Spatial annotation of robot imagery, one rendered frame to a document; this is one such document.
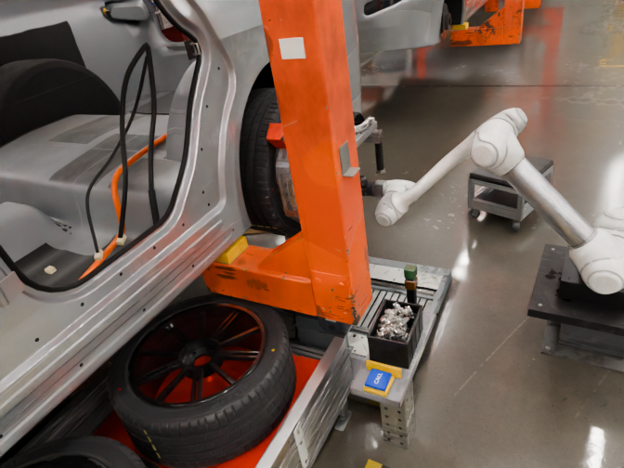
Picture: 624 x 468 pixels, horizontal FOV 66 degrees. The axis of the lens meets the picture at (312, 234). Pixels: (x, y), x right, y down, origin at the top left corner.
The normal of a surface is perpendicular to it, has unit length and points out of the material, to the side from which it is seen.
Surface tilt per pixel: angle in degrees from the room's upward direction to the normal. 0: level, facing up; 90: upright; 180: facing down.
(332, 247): 90
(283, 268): 90
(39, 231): 55
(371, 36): 107
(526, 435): 0
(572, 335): 90
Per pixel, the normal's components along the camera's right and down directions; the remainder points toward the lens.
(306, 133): -0.45, 0.53
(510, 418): -0.14, -0.84
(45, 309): 0.88, 0.15
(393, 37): -0.01, 0.76
